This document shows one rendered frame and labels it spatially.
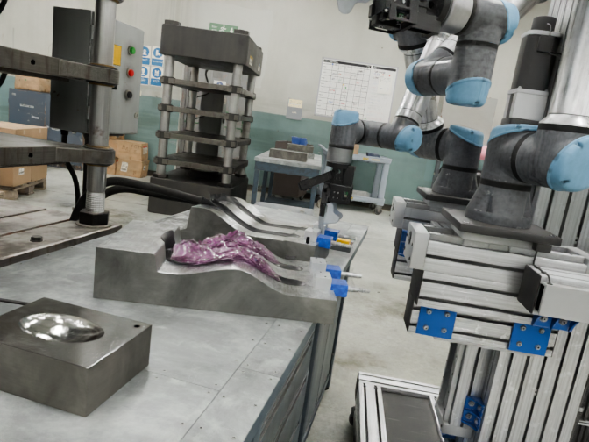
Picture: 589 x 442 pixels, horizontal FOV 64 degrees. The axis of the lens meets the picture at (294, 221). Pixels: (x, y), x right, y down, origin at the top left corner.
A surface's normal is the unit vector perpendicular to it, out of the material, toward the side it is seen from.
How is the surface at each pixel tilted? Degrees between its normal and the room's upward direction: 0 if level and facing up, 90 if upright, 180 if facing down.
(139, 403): 0
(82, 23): 90
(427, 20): 82
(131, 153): 88
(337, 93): 90
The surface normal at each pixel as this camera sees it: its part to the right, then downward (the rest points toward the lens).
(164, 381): 0.14, -0.97
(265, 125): -0.06, 0.20
